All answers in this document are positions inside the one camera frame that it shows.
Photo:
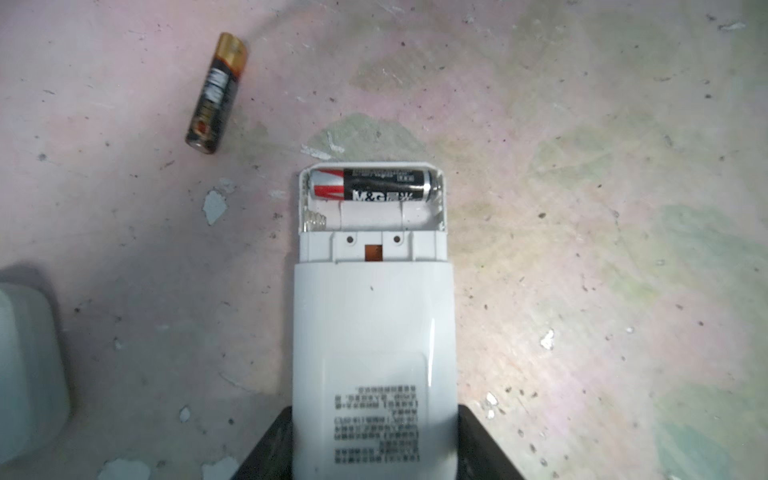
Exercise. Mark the black red AA battery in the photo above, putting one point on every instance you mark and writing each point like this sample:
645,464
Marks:
372,184

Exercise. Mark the grey remote with teal buttons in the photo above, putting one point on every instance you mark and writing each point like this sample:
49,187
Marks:
35,399

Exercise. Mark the white remote control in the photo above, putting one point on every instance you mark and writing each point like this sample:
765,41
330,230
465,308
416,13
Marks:
374,377

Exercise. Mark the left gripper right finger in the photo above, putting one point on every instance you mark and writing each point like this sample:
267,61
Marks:
479,455

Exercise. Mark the black gold AA battery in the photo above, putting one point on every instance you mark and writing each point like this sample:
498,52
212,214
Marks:
217,95

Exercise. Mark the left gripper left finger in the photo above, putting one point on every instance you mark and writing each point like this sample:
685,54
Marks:
271,458

